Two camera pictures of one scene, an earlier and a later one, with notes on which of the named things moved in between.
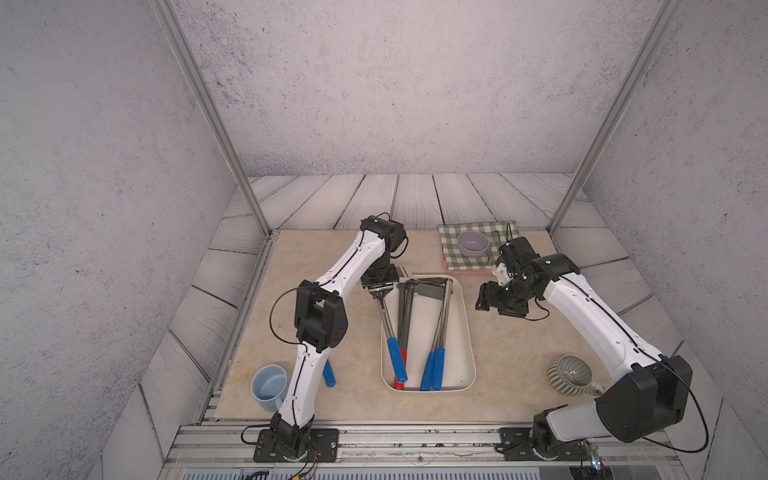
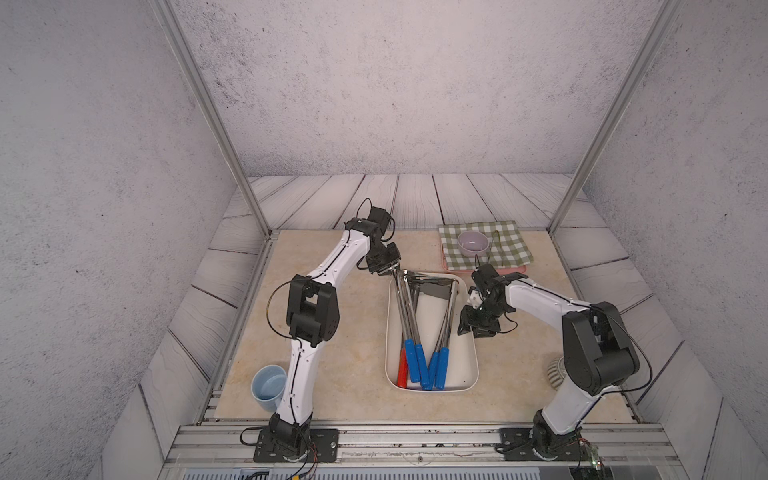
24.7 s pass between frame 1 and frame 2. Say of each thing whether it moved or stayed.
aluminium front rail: stayed
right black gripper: moved
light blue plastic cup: stayed
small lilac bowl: stayed
